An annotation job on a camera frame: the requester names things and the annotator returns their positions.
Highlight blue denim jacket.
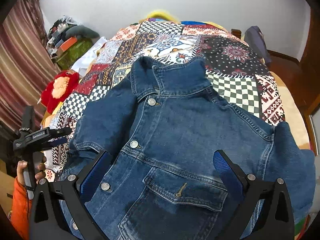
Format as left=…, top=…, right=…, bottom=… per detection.
left=61, top=57, right=316, bottom=239

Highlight orange left sleeve forearm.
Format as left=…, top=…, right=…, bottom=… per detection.
left=10, top=178, right=32, bottom=239

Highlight pile of clothes clutter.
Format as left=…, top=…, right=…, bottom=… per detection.
left=46, top=15, right=81, bottom=57

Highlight left hand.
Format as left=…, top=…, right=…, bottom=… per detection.
left=16, top=155, right=47, bottom=186

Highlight red plush toy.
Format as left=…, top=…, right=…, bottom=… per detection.
left=38, top=70, right=80, bottom=114

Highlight striped maroon curtain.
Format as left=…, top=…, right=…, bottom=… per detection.
left=1, top=0, right=60, bottom=131

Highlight white cloth sheet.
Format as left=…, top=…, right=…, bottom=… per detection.
left=71, top=37, right=108, bottom=77

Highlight orange box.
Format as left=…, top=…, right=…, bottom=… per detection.
left=59, top=37, right=77, bottom=51

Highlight grey pillow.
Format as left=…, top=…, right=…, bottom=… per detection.
left=65, top=25, right=100, bottom=39

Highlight wooden wardrobe door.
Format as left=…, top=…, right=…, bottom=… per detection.
left=299, top=9, right=319, bottom=108

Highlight colourful patchwork bedspread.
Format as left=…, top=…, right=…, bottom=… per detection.
left=46, top=21, right=284, bottom=181

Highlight yellow fuzzy pillow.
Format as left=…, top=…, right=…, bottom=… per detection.
left=139, top=10, right=180, bottom=23

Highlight dark purple bag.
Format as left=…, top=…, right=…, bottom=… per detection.
left=244, top=25, right=272, bottom=66

